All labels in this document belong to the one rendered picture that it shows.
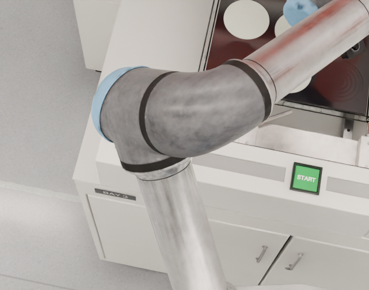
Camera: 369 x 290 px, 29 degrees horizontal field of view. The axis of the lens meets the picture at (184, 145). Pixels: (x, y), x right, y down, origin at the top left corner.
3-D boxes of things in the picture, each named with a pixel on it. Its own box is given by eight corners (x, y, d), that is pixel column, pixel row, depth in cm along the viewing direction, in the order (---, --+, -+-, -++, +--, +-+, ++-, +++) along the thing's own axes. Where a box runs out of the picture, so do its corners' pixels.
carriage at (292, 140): (200, 115, 153) (201, 109, 151) (370, 148, 152) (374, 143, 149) (193, 149, 150) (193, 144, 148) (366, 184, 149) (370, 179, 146)
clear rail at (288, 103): (194, 84, 152) (195, 81, 151) (372, 118, 150) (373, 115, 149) (193, 90, 151) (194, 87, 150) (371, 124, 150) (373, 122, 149)
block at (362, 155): (357, 140, 149) (361, 134, 147) (374, 143, 149) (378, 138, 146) (353, 176, 146) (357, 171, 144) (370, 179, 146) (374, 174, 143)
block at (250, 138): (242, 117, 150) (243, 111, 148) (258, 121, 150) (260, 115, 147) (235, 152, 147) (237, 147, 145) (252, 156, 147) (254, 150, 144)
